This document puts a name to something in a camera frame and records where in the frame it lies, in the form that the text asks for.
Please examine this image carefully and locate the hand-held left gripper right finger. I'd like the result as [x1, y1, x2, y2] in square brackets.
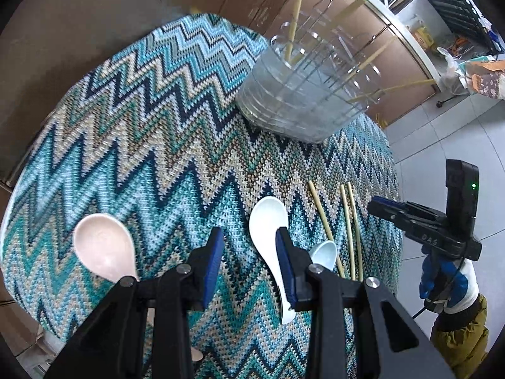
[275, 226, 454, 379]

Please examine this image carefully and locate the yellow package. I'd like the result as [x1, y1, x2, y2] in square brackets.
[410, 24, 435, 46]

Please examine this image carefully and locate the pale blue ceramic soup spoon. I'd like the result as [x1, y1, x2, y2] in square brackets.
[308, 240, 338, 274]

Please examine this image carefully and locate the bamboo chopstick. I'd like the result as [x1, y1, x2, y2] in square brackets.
[285, 0, 309, 64]
[340, 184, 356, 281]
[308, 181, 346, 279]
[349, 79, 437, 102]
[298, 0, 367, 69]
[346, 183, 364, 281]
[345, 39, 397, 80]

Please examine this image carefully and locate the white ceramic soup spoon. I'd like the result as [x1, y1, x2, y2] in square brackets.
[248, 196, 297, 324]

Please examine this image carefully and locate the floral patchwork apron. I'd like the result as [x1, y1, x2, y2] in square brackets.
[469, 58, 505, 101]

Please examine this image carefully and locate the clear utensil holder wire rack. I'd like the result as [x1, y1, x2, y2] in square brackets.
[235, 0, 399, 145]

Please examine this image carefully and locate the clear plastic bag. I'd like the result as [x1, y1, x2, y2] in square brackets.
[436, 46, 474, 96]

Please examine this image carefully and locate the black cable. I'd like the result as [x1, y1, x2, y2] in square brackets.
[412, 258, 464, 319]

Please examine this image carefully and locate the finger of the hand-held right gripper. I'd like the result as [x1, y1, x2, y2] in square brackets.
[367, 196, 413, 227]

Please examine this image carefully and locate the zigzag patterned table cloth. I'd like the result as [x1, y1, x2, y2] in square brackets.
[0, 13, 403, 379]

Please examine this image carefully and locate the person's right forearm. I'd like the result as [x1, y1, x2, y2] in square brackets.
[430, 294, 489, 379]

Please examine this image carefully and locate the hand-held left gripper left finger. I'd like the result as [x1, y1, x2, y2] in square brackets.
[47, 227, 226, 379]

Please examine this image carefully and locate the person's right hand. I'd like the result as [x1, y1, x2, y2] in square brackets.
[419, 245, 480, 316]

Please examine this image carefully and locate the black wall dish rack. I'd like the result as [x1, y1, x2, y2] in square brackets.
[424, 0, 505, 54]

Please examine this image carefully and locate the pink ceramic soup spoon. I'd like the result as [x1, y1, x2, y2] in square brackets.
[73, 213, 204, 364]

